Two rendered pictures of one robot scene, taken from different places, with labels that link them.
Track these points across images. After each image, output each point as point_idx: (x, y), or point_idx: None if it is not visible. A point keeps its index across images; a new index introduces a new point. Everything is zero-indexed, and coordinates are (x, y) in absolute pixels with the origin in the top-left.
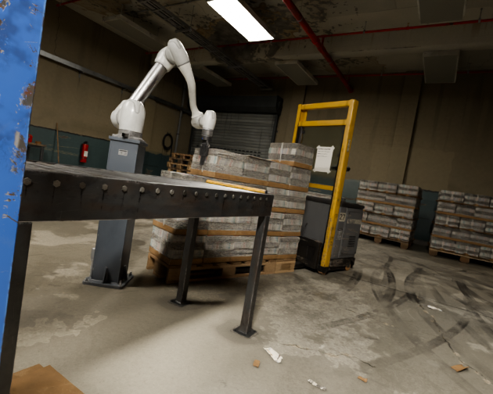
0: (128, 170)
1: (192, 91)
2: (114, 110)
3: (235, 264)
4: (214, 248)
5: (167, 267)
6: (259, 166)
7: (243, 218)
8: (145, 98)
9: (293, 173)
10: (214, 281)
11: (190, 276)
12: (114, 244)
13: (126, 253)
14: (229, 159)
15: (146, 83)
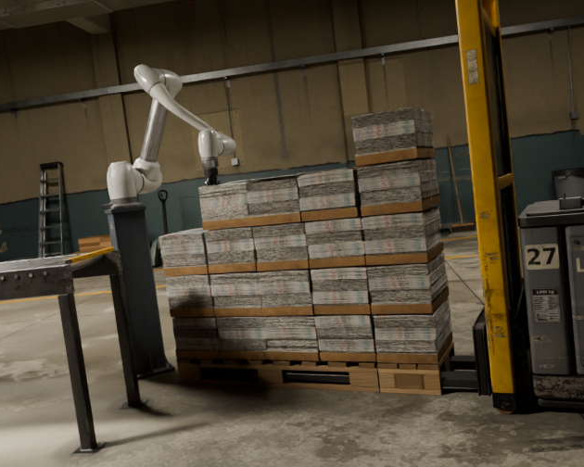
0: (116, 245)
1: (178, 115)
2: None
3: (277, 365)
4: (233, 337)
5: (199, 361)
6: (273, 191)
7: (269, 285)
8: (152, 147)
9: (360, 181)
10: (240, 387)
11: (233, 377)
12: None
13: (147, 340)
14: (220, 196)
15: (146, 130)
